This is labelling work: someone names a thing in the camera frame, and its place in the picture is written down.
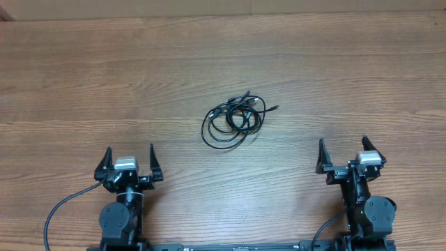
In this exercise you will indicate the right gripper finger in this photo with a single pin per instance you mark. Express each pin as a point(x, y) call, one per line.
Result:
point(324, 163)
point(368, 146)

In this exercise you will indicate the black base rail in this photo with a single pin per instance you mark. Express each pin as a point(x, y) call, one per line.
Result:
point(306, 245)

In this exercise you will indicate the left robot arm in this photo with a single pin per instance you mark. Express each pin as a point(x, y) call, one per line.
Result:
point(122, 221)

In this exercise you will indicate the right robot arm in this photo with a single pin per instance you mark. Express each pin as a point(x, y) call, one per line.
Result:
point(369, 218)

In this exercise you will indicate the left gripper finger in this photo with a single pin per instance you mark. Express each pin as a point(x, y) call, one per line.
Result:
point(155, 166)
point(102, 170)

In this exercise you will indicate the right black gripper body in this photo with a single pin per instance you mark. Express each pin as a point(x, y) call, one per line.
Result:
point(350, 170)

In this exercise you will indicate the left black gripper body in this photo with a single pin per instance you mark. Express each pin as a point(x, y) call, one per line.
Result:
point(145, 184)

